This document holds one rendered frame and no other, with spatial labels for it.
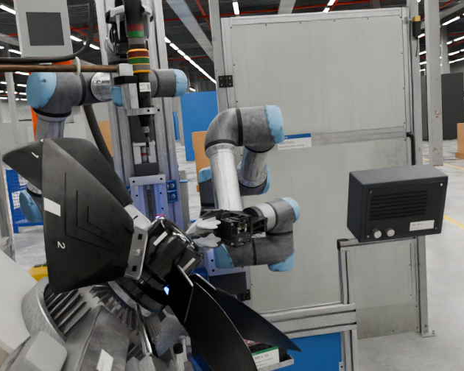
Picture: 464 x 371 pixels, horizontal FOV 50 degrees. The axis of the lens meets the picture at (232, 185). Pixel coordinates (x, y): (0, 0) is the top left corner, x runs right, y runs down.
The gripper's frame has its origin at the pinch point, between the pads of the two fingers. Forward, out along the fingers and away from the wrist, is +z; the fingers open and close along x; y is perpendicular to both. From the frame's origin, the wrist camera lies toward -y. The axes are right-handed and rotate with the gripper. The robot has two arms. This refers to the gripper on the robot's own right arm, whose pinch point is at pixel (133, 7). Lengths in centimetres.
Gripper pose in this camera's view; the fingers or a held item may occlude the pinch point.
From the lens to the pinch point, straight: 104.7
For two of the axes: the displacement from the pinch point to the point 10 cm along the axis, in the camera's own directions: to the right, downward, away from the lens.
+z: 3.0, 1.0, -9.5
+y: 0.8, 9.9, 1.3
